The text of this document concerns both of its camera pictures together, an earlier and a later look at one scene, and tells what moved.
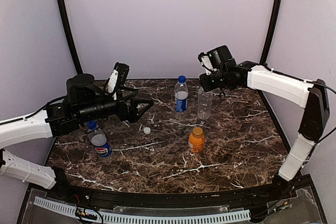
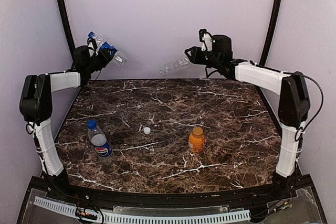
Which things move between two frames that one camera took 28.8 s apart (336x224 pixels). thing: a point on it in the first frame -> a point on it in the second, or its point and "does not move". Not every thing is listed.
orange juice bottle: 197,140 does not move
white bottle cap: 147,130 does not move
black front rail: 76,196 does not move
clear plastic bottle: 205,101 -> 174,65
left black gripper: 132,115 -> 107,56
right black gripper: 207,86 -> 194,52
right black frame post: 275,19 does not move
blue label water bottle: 181,94 -> 120,58
